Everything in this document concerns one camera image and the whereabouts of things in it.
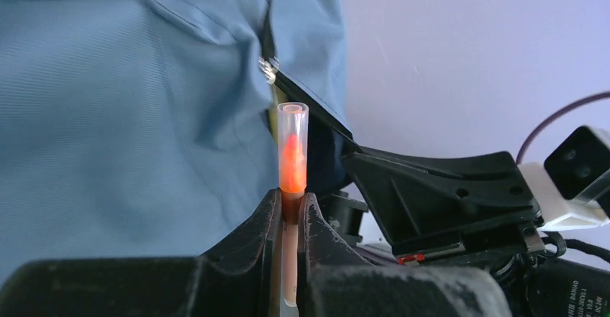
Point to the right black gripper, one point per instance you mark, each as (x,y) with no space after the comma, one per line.
(460,211)

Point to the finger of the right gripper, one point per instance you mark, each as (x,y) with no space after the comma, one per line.
(296,93)

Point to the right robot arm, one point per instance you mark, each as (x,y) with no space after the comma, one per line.
(545,284)

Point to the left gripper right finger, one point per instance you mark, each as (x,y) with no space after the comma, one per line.
(329,284)

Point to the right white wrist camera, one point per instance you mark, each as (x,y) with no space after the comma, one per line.
(571,186)

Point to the blue student backpack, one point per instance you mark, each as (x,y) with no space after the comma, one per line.
(139,127)

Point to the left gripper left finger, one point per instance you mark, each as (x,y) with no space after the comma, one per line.
(241,275)

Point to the orange marker pen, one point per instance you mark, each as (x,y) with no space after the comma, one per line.
(292,131)

